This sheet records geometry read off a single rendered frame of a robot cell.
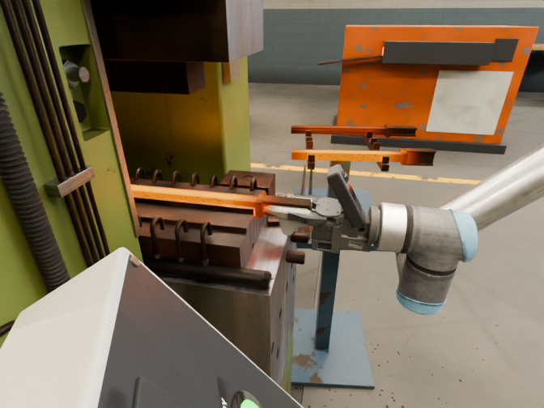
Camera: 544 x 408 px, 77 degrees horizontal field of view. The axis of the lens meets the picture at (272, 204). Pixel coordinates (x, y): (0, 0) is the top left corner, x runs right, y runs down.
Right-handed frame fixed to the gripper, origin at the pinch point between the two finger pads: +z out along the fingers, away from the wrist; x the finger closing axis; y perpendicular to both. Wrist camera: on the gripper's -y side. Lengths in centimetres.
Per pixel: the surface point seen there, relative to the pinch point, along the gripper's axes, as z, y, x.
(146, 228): 21.6, 2.5, -10.2
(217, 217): 9.4, 1.3, -5.3
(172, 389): -5, -16, -48
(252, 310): 0.0, 12.6, -15.9
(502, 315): -103, 98, 88
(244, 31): 3.6, -30.3, -5.0
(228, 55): 3.6, -27.7, -12.4
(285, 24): 124, -19, 752
